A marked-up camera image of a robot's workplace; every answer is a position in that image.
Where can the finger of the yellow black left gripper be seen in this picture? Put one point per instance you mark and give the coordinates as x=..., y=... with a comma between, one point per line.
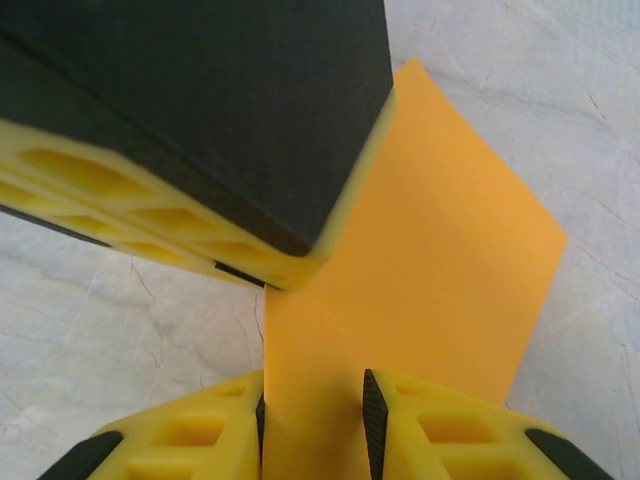
x=100, y=225
x=200, y=100

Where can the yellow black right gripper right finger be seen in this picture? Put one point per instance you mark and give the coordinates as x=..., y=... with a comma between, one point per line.
x=475, y=435

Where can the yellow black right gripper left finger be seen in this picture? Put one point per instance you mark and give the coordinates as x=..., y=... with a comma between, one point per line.
x=190, y=435

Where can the orange paper sheet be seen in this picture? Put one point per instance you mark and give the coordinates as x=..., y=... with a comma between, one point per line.
x=425, y=250

